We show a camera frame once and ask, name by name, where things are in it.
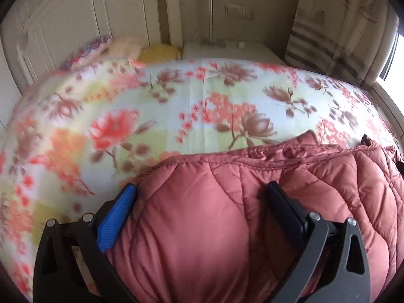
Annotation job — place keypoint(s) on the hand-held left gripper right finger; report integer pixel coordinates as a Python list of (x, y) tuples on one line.
[(284, 214)]

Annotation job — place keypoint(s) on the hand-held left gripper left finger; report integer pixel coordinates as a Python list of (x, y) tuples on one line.
[(115, 217)]

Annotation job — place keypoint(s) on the pink quilted jacket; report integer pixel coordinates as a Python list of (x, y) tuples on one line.
[(221, 227)]

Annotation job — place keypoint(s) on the floral bed sheet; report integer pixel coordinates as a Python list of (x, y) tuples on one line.
[(189, 101)]

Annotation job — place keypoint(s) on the purple patterned pillow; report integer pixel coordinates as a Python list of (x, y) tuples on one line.
[(86, 52)]

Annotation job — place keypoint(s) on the yellow pillow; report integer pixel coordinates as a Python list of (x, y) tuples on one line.
[(159, 53)]

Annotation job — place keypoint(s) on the white nightstand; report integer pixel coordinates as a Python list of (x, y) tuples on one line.
[(233, 52)]

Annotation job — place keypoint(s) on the beige plush pillow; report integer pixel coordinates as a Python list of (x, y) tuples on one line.
[(124, 47)]

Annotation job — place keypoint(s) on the small white round object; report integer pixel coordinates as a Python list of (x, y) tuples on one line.
[(242, 44)]

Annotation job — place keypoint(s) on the printed striped curtain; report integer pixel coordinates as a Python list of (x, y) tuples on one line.
[(341, 31)]

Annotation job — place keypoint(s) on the white wooden bed headboard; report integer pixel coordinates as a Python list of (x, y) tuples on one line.
[(79, 19)]

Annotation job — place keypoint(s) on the wall socket panel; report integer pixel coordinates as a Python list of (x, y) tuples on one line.
[(239, 12)]

